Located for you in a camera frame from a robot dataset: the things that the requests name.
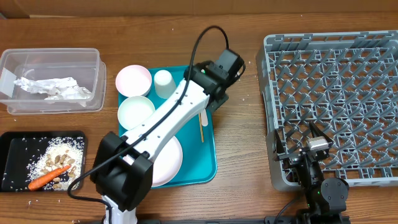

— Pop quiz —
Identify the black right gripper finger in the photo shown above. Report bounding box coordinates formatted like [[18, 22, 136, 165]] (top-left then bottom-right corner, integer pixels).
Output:
[[273, 129, 285, 161], [309, 122, 333, 146]]

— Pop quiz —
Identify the green-white bowl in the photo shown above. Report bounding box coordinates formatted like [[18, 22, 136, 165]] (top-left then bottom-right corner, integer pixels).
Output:
[[118, 96, 155, 130]]

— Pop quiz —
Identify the white napkin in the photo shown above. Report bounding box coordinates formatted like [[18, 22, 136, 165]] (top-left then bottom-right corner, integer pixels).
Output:
[[14, 77, 93, 107]]

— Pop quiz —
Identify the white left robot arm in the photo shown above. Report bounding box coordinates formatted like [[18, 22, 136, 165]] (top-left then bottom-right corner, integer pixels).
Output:
[[90, 49, 246, 223]]

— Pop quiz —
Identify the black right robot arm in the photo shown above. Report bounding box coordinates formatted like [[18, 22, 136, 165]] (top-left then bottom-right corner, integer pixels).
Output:
[[271, 122, 350, 223]]

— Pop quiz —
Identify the grey dishwasher rack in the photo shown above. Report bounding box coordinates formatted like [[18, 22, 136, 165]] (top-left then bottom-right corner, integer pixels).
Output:
[[256, 30, 397, 191]]

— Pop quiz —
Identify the black waste tray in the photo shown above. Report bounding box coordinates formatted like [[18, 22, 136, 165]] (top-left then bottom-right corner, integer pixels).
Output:
[[1, 131, 88, 192]]

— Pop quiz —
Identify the white plastic fork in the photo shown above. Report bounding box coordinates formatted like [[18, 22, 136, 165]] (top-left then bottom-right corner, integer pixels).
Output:
[[200, 110, 208, 126]]

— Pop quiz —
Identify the wooden chopstick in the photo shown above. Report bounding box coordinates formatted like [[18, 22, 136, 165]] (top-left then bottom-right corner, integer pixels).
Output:
[[198, 113, 204, 142]]

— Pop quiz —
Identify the white paper cup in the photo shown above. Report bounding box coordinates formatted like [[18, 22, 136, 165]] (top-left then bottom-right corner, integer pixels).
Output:
[[154, 70, 176, 99]]

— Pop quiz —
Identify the teal plastic tray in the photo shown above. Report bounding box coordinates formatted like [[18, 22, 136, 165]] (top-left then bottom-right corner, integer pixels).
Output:
[[146, 65, 217, 189]]

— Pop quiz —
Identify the large white plate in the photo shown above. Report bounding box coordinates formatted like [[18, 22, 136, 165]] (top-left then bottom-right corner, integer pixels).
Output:
[[123, 135, 183, 188]]

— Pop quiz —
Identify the pink bowl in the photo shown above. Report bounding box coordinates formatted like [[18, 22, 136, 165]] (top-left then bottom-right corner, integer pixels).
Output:
[[115, 65, 152, 97]]

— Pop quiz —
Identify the rice and peanuts pile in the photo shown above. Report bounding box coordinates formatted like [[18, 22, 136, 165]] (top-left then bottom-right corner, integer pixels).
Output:
[[25, 137, 86, 191]]

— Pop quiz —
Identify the clear plastic bin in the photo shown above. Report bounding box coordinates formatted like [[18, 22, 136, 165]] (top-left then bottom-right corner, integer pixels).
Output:
[[1, 48, 106, 114]]

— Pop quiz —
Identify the orange carrot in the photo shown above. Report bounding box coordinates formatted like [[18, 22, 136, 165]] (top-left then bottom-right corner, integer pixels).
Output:
[[28, 165, 71, 190]]

